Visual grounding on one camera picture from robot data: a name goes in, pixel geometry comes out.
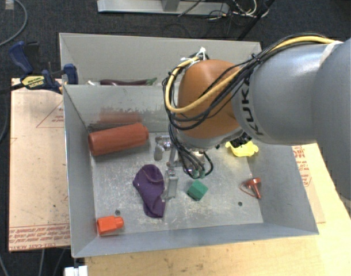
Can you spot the grey metal bin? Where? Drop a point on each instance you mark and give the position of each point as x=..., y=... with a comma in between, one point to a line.
x=227, y=211

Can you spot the red-brown funnel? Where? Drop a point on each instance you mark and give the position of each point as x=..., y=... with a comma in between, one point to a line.
x=255, y=184

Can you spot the yellow toy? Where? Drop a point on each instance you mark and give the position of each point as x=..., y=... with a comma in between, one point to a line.
x=244, y=151

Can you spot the purple sock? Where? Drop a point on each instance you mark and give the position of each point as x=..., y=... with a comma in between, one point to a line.
x=151, y=188

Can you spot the brown cardboard board red print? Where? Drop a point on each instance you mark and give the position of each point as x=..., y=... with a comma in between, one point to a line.
x=37, y=168

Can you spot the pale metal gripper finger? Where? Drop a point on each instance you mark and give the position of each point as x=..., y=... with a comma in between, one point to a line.
x=167, y=173
x=173, y=187

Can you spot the orange-red small bottle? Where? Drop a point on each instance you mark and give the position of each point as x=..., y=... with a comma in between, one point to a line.
x=108, y=224

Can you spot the red-brown cylinder bottle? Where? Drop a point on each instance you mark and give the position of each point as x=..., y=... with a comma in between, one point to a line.
x=118, y=139

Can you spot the green house-shaped block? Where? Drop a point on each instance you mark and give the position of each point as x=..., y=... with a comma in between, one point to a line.
x=197, y=191

